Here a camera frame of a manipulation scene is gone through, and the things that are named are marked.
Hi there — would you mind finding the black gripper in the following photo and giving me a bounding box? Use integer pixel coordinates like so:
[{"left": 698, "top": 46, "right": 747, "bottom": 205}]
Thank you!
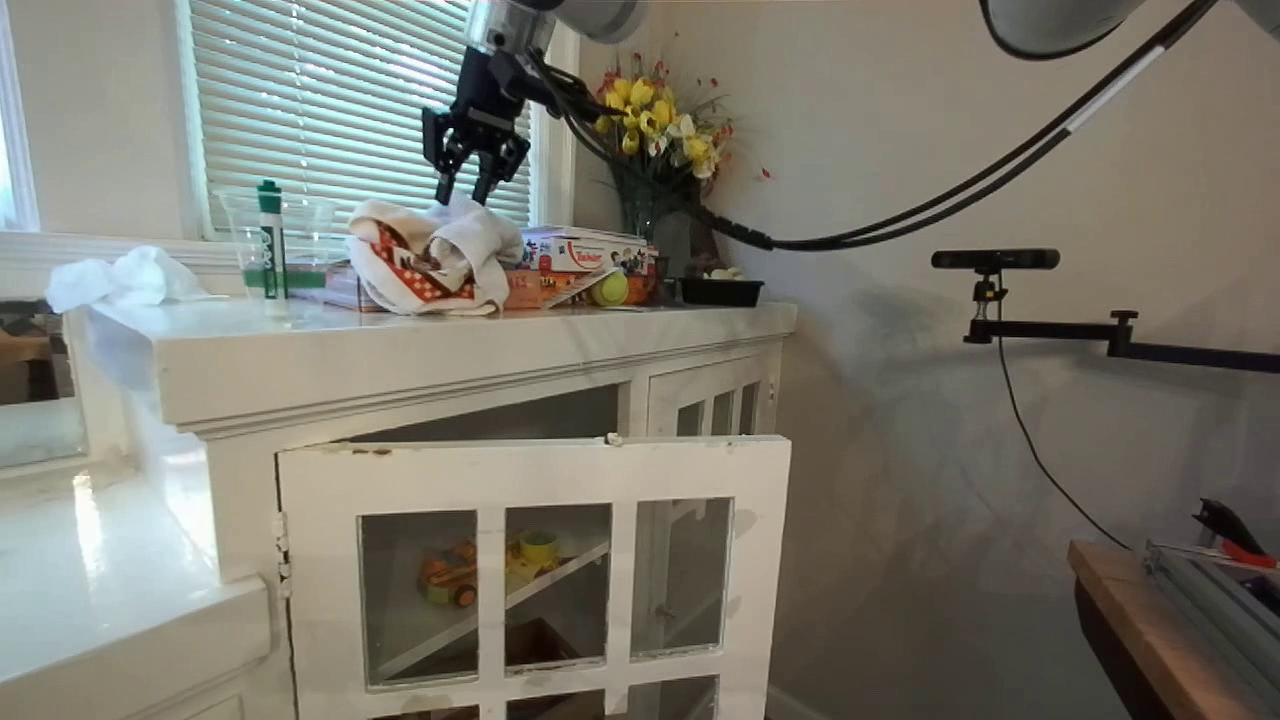
[{"left": 421, "top": 46, "right": 535, "bottom": 208}]

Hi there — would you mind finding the white towel with orange print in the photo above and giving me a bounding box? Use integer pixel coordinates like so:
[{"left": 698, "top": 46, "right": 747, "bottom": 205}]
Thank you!
[{"left": 340, "top": 197, "right": 529, "bottom": 322}]

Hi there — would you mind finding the white Twister game box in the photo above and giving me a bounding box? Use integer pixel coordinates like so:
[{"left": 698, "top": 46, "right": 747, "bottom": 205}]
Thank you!
[{"left": 514, "top": 224, "right": 663, "bottom": 281}]

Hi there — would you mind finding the orange printed flat box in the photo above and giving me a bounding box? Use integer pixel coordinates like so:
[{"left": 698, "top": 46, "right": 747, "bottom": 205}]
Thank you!
[{"left": 502, "top": 263, "right": 608, "bottom": 322}]

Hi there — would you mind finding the wide white window blind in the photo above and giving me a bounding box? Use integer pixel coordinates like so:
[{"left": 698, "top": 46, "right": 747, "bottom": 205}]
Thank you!
[{"left": 181, "top": 0, "right": 539, "bottom": 254}]

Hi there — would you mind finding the clear plastic cup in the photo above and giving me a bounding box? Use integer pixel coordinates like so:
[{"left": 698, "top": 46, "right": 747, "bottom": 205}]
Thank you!
[{"left": 209, "top": 183, "right": 340, "bottom": 281}]

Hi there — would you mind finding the pink orange cardboard box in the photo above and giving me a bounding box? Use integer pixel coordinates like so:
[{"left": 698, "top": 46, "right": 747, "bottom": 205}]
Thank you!
[{"left": 320, "top": 260, "right": 372, "bottom": 316}]

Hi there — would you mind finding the yellow-green tennis ball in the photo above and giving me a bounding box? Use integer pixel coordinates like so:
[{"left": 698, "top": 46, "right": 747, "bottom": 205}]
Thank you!
[{"left": 589, "top": 268, "right": 638, "bottom": 311}]

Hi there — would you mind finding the yellow flower bouquet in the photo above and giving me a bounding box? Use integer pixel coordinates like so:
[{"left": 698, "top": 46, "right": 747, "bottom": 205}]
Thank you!
[{"left": 586, "top": 51, "right": 741, "bottom": 188}]

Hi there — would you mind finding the dark glass vase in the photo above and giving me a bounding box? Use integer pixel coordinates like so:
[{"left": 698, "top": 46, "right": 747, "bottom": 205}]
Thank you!
[{"left": 608, "top": 158, "right": 730, "bottom": 281}]

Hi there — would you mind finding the black bowl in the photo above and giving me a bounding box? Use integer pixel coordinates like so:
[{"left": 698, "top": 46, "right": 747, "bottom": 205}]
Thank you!
[{"left": 677, "top": 263, "right": 767, "bottom": 311}]

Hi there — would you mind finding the white glass-pane cabinet door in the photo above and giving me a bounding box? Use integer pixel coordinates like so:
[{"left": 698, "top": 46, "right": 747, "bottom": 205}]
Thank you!
[{"left": 271, "top": 431, "right": 795, "bottom": 720}]

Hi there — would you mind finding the white crumpled cloth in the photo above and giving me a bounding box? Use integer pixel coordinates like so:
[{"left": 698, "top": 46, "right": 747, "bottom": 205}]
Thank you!
[{"left": 40, "top": 243, "right": 209, "bottom": 322}]

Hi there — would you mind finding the yellow toy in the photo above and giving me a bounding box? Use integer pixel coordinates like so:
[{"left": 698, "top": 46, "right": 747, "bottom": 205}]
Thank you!
[{"left": 505, "top": 529, "right": 574, "bottom": 585}]

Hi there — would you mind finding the orange toy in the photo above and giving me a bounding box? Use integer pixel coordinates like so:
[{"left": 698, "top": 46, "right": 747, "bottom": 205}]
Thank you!
[{"left": 412, "top": 536, "right": 483, "bottom": 616}]

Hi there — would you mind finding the low white drawer cabinet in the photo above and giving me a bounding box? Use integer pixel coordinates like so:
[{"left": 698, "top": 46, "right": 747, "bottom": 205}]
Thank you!
[{"left": 0, "top": 448, "right": 292, "bottom": 720}]

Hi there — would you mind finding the wooden table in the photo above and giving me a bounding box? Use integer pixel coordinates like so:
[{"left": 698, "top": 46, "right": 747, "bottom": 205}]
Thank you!
[{"left": 1066, "top": 536, "right": 1280, "bottom": 720}]

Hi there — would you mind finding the black hand tool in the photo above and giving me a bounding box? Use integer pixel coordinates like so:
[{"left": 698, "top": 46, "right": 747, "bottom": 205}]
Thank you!
[{"left": 1189, "top": 492, "right": 1274, "bottom": 560}]

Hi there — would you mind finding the flat metal tray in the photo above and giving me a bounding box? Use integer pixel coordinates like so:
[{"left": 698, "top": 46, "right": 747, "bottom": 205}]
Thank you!
[{"left": 1145, "top": 534, "right": 1280, "bottom": 671}]

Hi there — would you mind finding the black stereo camera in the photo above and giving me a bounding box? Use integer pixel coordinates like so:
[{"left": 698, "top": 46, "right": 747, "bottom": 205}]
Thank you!
[{"left": 929, "top": 243, "right": 1066, "bottom": 281}]

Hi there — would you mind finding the black camera boom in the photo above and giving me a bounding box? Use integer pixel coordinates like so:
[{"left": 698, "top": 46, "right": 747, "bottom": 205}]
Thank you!
[{"left": 960, "top": 268, "right": 1280, "bottom": 381}]

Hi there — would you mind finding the thin black camera cable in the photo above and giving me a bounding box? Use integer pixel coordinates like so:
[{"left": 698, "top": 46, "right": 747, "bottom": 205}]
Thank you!
[{"left": 989, "top": 337, "right": 1139, "bottom": 553}]

